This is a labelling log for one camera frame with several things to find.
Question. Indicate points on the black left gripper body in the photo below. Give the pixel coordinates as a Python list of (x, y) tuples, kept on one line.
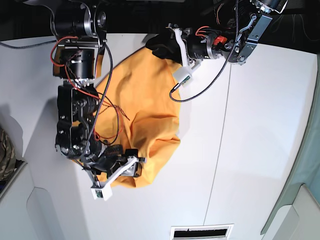
[(204, 43)]

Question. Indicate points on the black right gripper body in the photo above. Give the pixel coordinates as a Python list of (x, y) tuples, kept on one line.
[(99, 158)]

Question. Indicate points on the orange t-shirt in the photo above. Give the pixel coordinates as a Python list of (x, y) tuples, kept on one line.
[(140, 86)]

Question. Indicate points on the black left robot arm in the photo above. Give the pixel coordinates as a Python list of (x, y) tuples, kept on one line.
[(238, 26)]

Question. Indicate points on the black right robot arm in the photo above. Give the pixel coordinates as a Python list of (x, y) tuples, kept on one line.
[(81, 31)]

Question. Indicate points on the camouflage fabric pile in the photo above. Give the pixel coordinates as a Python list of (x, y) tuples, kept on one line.
[(7, 156)]

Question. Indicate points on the white floor vent grille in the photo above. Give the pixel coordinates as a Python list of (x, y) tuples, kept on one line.
[(201, 232)]

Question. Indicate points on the white right cabinet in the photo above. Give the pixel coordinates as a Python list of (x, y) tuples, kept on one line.
[(298, 221)]

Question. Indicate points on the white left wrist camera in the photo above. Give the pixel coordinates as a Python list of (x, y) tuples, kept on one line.
[(184, 74)]

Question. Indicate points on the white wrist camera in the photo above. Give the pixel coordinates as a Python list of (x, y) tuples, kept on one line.
[(103, 190), (184, 74)]

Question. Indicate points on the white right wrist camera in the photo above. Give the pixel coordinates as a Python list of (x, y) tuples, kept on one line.
[(103, 190)]

